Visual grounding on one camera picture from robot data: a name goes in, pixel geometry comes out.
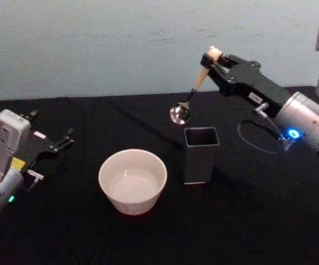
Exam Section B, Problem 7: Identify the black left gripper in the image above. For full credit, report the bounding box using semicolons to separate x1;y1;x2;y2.
11;109;75;172

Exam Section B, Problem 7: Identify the thin dark right gripper cable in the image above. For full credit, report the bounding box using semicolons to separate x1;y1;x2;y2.
237;102;299;155

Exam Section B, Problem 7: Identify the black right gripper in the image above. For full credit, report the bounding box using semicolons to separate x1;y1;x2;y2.
201;53;292;117

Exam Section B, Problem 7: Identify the black table cloth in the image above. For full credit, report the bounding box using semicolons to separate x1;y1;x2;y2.
0;85;319;265

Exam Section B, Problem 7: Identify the thin dark gripper cable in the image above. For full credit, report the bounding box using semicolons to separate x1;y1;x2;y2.
237;102;299;155
23;169;45;192

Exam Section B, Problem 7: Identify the white ceramic bowl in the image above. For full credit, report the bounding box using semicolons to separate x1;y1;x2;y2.
98;149;168;216

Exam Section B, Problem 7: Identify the plain pale wall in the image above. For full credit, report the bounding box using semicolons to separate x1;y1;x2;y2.
0;0;319;102

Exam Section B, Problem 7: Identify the dark square utensil holder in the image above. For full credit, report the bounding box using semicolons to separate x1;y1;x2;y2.
183;126;221;186

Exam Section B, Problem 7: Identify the steel spoon with beige handle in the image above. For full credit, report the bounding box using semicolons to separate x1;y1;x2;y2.
169;46;223;125

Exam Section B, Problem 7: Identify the thin dark left gripper cable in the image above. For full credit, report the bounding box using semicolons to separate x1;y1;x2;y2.
23;169;45;192

